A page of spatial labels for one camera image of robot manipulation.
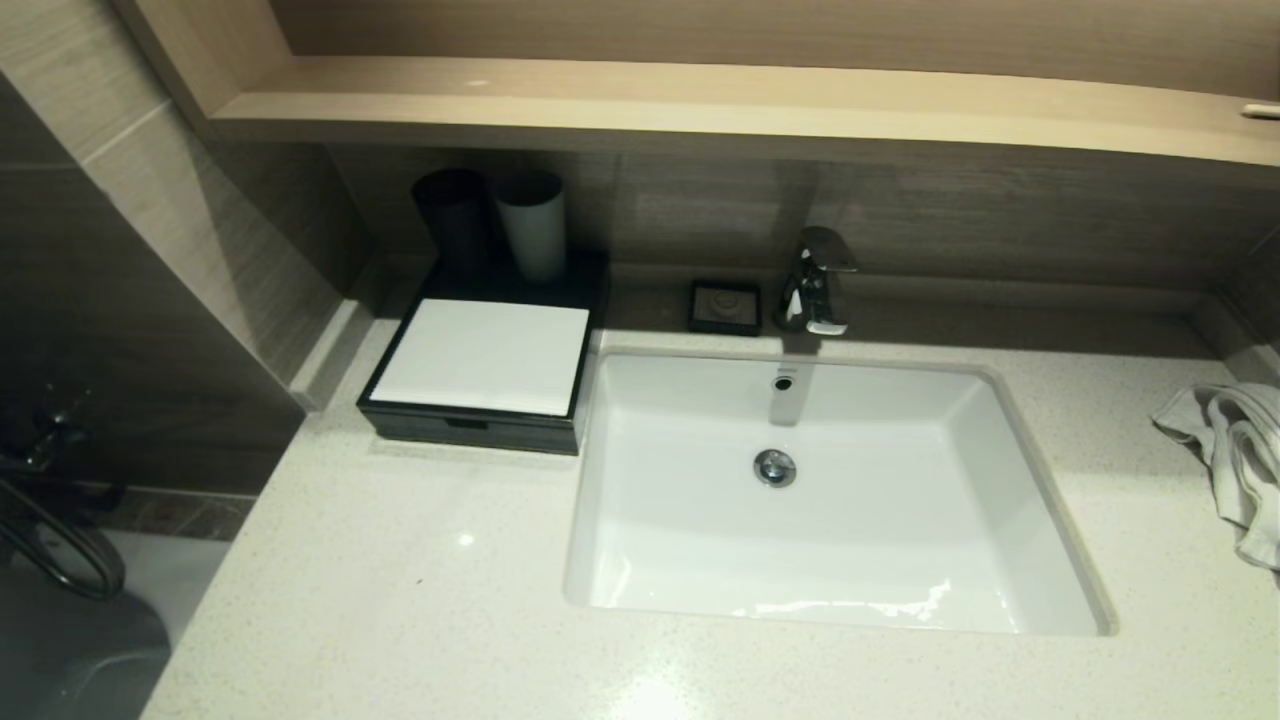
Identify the black cylinder container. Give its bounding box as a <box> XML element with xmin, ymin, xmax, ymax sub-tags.
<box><xmin>410</xmin><ymin>168</ymin><xmax>493</xmax><ymax>271</ymax></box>

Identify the black amenity drawer box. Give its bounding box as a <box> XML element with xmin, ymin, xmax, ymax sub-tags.
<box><xmin>357</xmin><ymin>247</ymin><xmax>611</xmax><ymax>456</ymax></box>

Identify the black square soap dish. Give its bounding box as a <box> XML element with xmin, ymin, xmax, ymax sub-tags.
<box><xmin>688</xmin><ymin>279</ymin><xmax>764</xmax><ymax>337</ymax></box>

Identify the grey cup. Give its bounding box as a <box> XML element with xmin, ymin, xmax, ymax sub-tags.
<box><xmin>492</xmin><ymin>169</ymin><xmax>566</xmax><ymax>284</ymax></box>

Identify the chrome faucet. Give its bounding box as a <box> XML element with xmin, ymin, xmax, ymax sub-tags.
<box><xmin>775</xmin><ymin>226</ymin><xmax>859</xmax><ymax>337</ymax></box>

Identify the white ceramic sink basin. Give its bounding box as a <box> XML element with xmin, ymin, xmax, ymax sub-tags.
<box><xmin>562</xmin><ymin>346</ymin><xmax>1119</xmax><ymax>639</ymax></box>

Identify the light wooden shelf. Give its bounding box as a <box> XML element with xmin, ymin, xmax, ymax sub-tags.
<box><xmin>210</xmin><ymin>55</ymin><xmax>1280</xmax><ymax>169</ymax></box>

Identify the white towel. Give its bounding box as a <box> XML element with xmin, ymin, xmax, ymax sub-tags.
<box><xmin>1152</xmin><ymin>382</ymin><xmax>1280</xmax><ymax>573</ymax></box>

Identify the black hose loop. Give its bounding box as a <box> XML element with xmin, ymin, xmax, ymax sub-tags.
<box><xmin>0</xmin><ymin>475</ymin><xmax>128</xmax><ymax>603</ymax></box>

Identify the chrome wall valve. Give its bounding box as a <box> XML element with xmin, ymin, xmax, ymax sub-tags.
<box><xmin>15</xmin><ymin>405</ymin><xmax>91</xmax><ymax>471</ymax></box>

